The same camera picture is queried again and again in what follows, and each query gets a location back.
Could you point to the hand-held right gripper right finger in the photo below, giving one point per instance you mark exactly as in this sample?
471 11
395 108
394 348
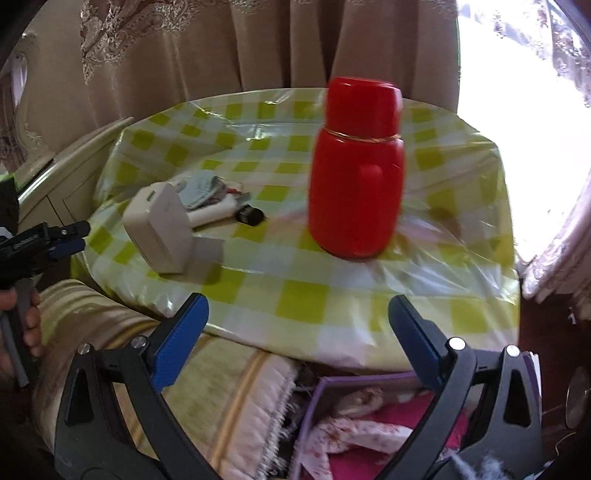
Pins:
418 341

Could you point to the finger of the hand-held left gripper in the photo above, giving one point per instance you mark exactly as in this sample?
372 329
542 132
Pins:
69 230
67 248

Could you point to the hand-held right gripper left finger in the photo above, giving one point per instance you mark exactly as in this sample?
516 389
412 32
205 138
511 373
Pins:
178 341

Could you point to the magenta cloth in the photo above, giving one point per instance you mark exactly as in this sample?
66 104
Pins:
406 410

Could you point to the white fruit print cloth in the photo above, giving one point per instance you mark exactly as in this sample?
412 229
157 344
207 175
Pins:
355 434

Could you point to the purple cardboard box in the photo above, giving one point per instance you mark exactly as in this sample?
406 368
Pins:
318 392

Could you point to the grey cloth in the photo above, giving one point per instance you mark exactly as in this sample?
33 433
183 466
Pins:
485 467

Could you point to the person's left hand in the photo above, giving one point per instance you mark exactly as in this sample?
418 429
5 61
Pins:
33 323

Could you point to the cream wooden furniture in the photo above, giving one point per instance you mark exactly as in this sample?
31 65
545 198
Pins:
60 175

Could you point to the striped sofa cover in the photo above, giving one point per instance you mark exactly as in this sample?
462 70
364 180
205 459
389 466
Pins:
221 415

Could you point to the white plastic device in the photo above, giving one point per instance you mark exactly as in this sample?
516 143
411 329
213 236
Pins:
157 226

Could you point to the green checked tablecloth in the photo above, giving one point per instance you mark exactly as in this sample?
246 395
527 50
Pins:
286 286

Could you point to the white tube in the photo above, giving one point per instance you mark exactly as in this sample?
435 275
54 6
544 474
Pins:
212 213

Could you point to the folded grey packet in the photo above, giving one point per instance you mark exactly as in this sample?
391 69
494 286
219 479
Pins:
203 189

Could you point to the small black cylinder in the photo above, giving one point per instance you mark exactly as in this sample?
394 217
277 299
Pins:
249 215

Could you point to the red thermos flask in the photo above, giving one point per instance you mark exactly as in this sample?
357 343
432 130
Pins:
355 184

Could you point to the round metal base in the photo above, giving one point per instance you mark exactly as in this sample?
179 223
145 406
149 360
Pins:
579 397

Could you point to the beige curtain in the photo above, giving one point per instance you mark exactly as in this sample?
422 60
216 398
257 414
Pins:
231 46

